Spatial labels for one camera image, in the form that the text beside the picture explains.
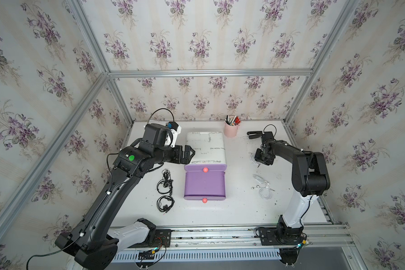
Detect purple top drawer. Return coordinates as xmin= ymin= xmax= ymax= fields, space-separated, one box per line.
xmin=184 ymin=163 xmax=227 ymax=173

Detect white drawer cabinet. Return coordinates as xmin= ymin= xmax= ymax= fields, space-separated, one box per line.
xmin=186 ymin=132 xmax=227 ymax=165

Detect black earphones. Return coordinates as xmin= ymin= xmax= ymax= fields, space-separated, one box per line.
xmin=156 ymin=169 xmax=173 ymax=196
xmin=156 ymin=195 xmax=175 ymax=213

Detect black earphones upper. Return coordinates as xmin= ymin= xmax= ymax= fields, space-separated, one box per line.
xmin=156 ymin=169 xmax=173 ymax=196

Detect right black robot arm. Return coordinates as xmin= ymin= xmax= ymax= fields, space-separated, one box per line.
xmin=247 ymin=131 xmax=330 ymax=246

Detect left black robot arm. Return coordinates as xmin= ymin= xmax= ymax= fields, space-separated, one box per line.
xmin=55 ymin=121 xmax=195 ymax=270

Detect purple drawer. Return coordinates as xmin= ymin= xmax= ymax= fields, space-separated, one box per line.
xmin=183 ymin=171 xmax=226 ymax=203
xmin=184 ymin=163 xmax=227 ymax=173

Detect pink pen holder cup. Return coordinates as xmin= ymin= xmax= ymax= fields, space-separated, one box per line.
xmin=223 ymin=115 xmax=241 ymax=138

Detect black earphones lower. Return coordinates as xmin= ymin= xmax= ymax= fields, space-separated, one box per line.
xmin=156 ymin=195 xmax=175 ymax=213

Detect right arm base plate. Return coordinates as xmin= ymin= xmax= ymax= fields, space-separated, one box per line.
xmin=255 ymin=227 xmax=307 ymax=246

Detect aluminium mounting rail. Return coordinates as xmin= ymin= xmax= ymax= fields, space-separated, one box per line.
xmin=158 ymin=223 xmax=355 ymax=250

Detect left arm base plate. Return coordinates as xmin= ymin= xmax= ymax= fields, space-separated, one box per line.
xmin=131 ymin=229 xmax=172 ymax=248

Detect black stapler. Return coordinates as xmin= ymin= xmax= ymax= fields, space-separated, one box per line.
xmin=246 ymin=131 xmax=263 ymax=140

